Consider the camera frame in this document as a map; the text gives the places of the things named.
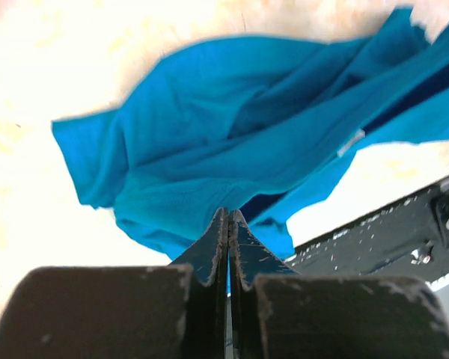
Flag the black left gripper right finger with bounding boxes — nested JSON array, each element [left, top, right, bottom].
[[228, 210, 299, 358]]

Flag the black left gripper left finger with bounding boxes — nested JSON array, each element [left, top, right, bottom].
[[166, 208, 228, 358]]

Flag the blue t-shirt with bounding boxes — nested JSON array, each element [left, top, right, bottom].
[[52, 7, 449, 259]]

